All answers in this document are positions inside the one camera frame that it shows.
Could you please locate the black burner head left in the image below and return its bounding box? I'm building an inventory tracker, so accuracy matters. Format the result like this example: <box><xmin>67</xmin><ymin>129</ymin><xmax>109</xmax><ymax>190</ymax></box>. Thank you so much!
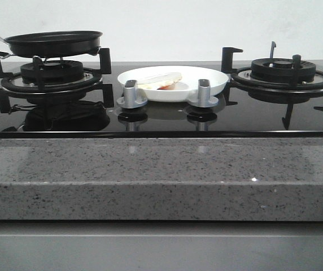
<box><xmin>20</xmin><ymin>60</ymin><xmax>84</xmax><ymax>85</ymax></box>

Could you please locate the black frying pan mint handle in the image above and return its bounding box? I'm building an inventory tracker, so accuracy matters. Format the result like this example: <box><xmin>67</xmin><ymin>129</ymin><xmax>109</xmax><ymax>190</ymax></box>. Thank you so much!
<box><xmin>1</xmin><ymin>30</ymin><xmax>102</xmax><ymax>58</ymax></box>

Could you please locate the black burner head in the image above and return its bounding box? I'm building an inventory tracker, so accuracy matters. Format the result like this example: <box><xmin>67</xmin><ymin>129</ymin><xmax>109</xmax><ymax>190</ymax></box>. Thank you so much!
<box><xmin>20</xmin><ymin>60</ymin><xmax>84</xmax><ymax>85</ymax></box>
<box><xmin>250</xmin><ymin>58</ymin><xmax>316</xmax><ymax>84</ymax></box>

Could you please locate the black pan support left burner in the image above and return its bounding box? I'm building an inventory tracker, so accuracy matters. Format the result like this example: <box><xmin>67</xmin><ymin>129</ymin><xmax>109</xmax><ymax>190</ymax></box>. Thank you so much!
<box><xmin>0</xmin><ymin>47</ymin><xmax>111</xmax><ymax>96</ymax></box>

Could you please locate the fried egg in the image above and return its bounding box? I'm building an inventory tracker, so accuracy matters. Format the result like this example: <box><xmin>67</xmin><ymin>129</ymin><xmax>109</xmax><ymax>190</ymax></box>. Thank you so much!
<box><xmin>137</xmin><ymin>72</ymin><xmax>182</xmax><ymax>90</ymax></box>

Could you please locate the silver stove knob left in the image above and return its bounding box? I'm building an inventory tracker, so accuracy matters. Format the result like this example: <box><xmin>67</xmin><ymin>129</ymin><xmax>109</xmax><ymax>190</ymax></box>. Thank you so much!
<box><xmin>117</xmin><ymin>80</ymin><xmax>148</xmax><ymax>109</ymax></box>

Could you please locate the black pan support burner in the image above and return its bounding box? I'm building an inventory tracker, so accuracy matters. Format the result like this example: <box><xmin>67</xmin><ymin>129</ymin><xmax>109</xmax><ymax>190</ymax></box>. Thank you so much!
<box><xmin>0</xmin><ymin>47</ymin><xmax>111</xmax><ymax>96</ymax></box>
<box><xmin>221</xmin><ymin>41</ymin><xmax>323</xmax><ymax>96</ymax></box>

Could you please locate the white plate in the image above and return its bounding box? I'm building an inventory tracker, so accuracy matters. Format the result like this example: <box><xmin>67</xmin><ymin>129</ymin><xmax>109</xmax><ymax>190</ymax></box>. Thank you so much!
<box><xmin>117</xmin><ymin>65</ymin><xmax>230</xmax><ymax>103</ymax></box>

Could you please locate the silver stove knob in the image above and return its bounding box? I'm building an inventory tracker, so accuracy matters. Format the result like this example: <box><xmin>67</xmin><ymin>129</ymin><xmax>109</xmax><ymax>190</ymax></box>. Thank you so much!
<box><xmin>117</xmin><ymin>80</ymin><xmax>148</xmax><ymax>109</ymax></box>
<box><xmin>188</xmin><ymin>79</ymin><xmax>219</xmax><ymax>108</ymax></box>

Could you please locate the black burner head right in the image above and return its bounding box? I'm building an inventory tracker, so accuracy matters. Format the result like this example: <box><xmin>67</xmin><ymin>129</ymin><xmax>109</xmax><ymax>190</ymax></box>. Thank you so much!
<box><xmin>250</xmin><ymin>58</ymin><xmax>316</xmax><ymax>84</ymax></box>

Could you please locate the wire pan trivet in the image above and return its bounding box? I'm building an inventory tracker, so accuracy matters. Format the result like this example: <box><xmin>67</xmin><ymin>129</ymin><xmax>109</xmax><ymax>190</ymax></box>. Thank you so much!
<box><xmin>0</xmin><ymin>47</ymin><xmax>102</xmax><ymax>63</ymax></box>

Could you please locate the black glass gas cooktop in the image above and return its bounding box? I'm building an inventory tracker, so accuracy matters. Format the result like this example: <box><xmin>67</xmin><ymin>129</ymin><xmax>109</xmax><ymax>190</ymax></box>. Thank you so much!
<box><xmin>0</xmin><ymin>62</ymin><xmax>323</xmax><ymax>138</ymax></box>

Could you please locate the grey cabinet drawer front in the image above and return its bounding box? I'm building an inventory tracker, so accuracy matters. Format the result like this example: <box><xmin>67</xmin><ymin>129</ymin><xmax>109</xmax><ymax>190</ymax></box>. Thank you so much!
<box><xmin>0</xmin><ymin>222</ymin><xmax>323</xmax><ymax>270</ymax></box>

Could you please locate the black pan support right burner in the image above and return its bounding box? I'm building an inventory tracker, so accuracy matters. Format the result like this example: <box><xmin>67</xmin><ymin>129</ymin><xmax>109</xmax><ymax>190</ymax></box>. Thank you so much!
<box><xmin>221</xmin><ymin>41</ymin><xmax>323</xmax><ymax>96</ymax></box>

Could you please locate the silver stove knob right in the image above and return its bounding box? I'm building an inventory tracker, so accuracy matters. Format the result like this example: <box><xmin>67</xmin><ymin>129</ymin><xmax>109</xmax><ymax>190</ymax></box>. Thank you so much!
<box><xmin>188</xmin><ymin>79</ymin><xmax>219</xmax><ymax>108</ymax></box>

